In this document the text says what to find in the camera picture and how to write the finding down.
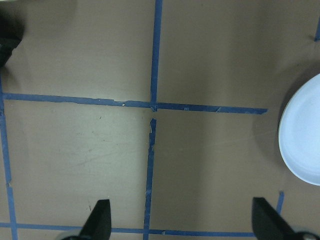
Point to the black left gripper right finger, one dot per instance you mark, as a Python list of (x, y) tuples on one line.
[(267, 224)]

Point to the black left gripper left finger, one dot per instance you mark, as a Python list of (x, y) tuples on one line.
[(98, 224)]

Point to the blue plate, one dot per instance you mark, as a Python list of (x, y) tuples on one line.
[(299, 132)]

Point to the black plate rack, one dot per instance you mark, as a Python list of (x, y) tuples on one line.
[(12, 28)]

